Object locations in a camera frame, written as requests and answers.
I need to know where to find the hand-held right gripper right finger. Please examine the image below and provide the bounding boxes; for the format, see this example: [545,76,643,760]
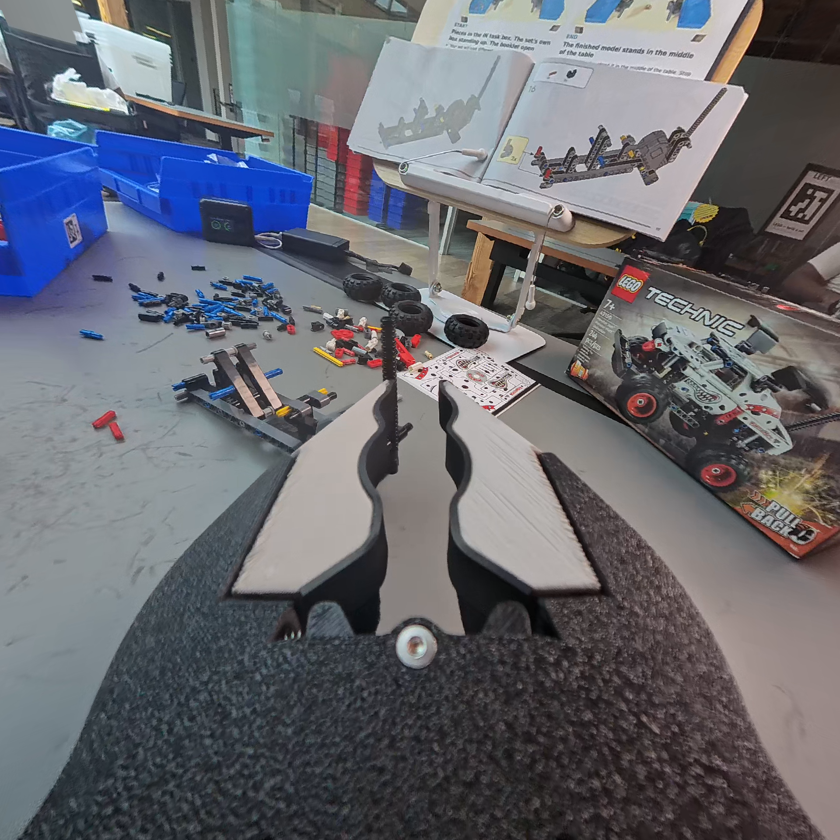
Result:
[436,379,603,636]

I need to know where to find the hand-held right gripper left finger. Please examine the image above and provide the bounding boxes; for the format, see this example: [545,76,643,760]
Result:
[230,379,395,639]

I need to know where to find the toy brick chassis model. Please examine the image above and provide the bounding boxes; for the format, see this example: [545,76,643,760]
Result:
[172,314,416,475]

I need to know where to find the grey desk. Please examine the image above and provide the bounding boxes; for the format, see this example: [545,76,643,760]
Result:
[0,197,840,840]

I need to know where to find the printed task sheet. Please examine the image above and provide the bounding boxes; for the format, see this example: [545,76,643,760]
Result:
[436,0,756,83]

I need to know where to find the white sticker sheet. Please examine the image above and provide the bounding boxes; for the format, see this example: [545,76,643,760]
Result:
[397,348,540,417]

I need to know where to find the pile of mixed small bricks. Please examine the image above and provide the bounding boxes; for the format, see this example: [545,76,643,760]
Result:
[303,305,424,370]

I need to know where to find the toy truck set box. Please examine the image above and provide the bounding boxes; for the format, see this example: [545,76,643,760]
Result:
[567,256,840,560]

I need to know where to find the pile of blue black pins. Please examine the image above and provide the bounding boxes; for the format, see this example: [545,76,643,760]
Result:
[92,262,296,342]

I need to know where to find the wooden side table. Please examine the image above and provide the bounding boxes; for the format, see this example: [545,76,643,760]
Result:
[462,220,634,309]

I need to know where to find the black power adapter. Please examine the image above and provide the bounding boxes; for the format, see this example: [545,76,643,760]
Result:
[282,227,351,262]

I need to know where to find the small black display device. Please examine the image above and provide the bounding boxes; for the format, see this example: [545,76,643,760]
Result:
[199,198,254,245]

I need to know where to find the white wooden book stand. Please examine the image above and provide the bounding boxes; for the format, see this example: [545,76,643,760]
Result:
[373,0,765,360]

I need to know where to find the stack of red blue crates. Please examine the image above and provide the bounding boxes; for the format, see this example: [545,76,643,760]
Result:
[292,115,421,227]

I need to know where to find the blue plastic bin with tag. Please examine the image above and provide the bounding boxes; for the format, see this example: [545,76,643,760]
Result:
[0,128,109,298]

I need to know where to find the open instruction booklet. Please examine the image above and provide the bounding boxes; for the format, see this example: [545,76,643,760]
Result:
[346,37,749,242]

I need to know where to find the wooden background table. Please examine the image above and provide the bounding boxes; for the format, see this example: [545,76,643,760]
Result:
[125,95,274,191]

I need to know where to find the black framed marker sign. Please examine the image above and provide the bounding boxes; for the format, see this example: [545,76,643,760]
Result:
[764,164,840,238]

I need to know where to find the white printer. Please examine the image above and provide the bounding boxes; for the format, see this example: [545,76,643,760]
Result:
[79,18,173,106]

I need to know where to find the black cable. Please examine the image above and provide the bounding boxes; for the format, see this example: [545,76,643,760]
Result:
[348,251,413,277]

